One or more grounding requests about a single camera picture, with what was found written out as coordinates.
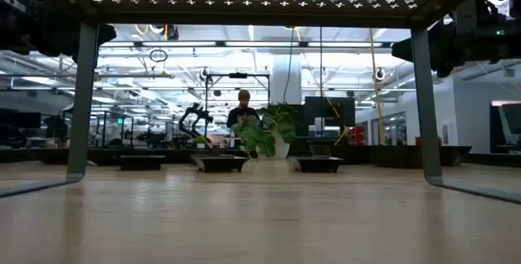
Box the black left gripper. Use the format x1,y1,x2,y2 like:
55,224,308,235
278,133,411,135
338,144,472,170
27,10,118,60

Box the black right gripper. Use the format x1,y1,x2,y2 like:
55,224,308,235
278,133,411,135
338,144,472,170
391,10,494,79

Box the black wavy square plate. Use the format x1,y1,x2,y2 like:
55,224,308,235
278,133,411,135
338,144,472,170
305,143,370,162

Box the black square mini plate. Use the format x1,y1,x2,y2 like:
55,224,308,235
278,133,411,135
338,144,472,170
190,154,250,174
287,156,346,174
119,154,167,171

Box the black flat monitor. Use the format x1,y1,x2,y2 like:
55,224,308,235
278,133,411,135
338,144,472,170
304,95,357,139

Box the red storage bins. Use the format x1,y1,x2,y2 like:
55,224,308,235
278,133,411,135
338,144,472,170
347,125,367,147

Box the black office chair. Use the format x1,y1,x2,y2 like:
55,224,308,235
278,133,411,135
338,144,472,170
42,114,69,139

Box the black computer monitor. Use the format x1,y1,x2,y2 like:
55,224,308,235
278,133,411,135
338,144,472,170
0,111,42,131

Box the long ceiling light bar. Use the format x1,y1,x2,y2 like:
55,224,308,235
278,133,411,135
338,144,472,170
99,39,394,50

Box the grey perforated metal shelf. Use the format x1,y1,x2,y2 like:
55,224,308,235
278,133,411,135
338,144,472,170
0,0,521,206

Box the person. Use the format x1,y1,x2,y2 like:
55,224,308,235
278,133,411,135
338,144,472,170
225,89,261,131

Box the green plant in white pot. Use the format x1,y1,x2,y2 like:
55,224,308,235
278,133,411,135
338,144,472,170
230,103,302,161

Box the yellow hanging cable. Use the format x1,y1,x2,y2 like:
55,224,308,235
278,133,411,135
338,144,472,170
368,27,387,147

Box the black hanging cable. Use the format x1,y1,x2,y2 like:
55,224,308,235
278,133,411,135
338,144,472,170
318,25,324,139
282,25,295,105

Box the black camera rig frame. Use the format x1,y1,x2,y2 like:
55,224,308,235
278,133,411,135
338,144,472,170
204,71,272,139

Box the black aluminium table frame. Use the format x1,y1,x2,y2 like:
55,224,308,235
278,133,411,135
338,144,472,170
0,146,521,166

